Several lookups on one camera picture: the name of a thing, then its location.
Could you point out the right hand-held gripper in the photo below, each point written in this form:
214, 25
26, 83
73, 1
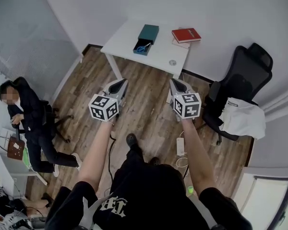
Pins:
187, 105

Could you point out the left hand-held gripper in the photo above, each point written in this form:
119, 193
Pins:
103, 106

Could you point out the person's left forearm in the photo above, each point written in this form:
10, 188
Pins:
96, 152

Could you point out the person's right forearm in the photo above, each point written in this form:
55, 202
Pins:
196, 152

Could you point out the white table leg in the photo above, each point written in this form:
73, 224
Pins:
114, 66

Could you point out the pale pink notebook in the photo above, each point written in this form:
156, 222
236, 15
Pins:
181, 44

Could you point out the person's black left shoe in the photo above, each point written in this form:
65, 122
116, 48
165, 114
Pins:
131, 140

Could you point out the person's black shoe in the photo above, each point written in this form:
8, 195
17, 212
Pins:
131, 140
154, 161

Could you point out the red hardcover book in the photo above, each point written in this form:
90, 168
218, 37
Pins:
186, 35

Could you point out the white power strip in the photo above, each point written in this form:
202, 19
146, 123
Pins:
180, 147

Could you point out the white garment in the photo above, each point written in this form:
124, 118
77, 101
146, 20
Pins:
242, 118

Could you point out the black mesh office chair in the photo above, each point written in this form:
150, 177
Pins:
247, 68

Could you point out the person's black trousers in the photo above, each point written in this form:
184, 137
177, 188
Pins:
135, 156

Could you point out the black swivel chair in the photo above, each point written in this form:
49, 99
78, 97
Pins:
49, 118

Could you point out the person's black right shoe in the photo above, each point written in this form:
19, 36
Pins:
154, 161

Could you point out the small green object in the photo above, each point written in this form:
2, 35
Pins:
190, 190

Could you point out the glass partition with blinds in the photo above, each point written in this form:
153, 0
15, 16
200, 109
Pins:
21, 37

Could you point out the person's black printed t-shirt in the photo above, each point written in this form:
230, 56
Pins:
146, 195

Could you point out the green bag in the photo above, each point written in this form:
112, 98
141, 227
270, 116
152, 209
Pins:
26, 158

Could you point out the brown handbag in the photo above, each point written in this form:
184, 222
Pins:
14, 148

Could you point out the white desk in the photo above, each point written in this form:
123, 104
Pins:
12, 169

